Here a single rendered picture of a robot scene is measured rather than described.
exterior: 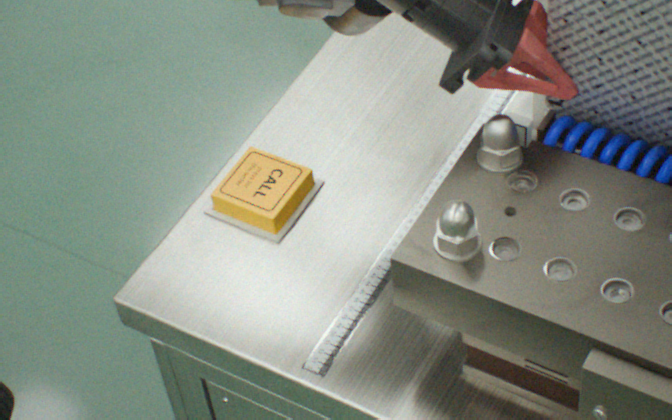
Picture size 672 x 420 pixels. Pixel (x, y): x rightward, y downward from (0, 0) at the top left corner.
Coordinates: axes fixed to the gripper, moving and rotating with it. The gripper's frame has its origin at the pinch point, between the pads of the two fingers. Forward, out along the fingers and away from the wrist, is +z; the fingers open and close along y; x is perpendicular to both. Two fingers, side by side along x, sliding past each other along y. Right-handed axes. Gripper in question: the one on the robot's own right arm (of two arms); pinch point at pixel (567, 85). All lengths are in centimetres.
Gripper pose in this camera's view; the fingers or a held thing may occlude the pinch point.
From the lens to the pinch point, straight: 107.6
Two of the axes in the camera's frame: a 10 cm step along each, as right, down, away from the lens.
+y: -3.3, 7.6, -5.6
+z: 8.3, 5.2, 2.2
